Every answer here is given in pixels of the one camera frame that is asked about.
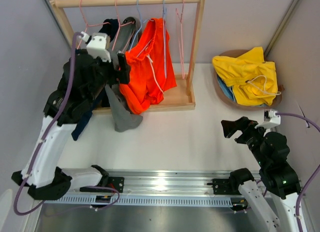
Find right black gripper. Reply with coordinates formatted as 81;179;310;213
220;115;270;167

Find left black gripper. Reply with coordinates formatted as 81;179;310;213
85;52;131;103

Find orange shorts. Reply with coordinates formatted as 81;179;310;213
119;18;177;115

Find light blue shorts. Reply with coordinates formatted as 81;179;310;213
217;76;236;102

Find yellow shorts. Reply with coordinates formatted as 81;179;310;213
212;46;282;107

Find pink hanger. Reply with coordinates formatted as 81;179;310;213
75;0;111;50
175;0;186;80
112;0;135;52

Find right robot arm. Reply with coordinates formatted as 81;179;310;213
212;110;307;232

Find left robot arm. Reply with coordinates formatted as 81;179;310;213
11;49;131;201

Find navy blue shorts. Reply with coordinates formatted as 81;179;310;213
71;18;118;141

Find grey shorts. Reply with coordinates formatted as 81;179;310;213
105;16;143;133

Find wooden clothes rack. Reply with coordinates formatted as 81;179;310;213
48;0;207;115

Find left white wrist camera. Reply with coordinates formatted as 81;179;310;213
81;31;112;63

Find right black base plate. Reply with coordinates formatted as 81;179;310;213
206;178;240;196

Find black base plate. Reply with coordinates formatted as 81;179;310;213
79;176;125;193
206;178;240;196

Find slotted grey cable duct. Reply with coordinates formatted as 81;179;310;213
46;194;233;208

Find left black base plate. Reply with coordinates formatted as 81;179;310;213
79;176;125;193

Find aluminium mounting rail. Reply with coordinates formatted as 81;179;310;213
49;169;307;199

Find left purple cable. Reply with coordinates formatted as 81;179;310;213
12;31;86;216

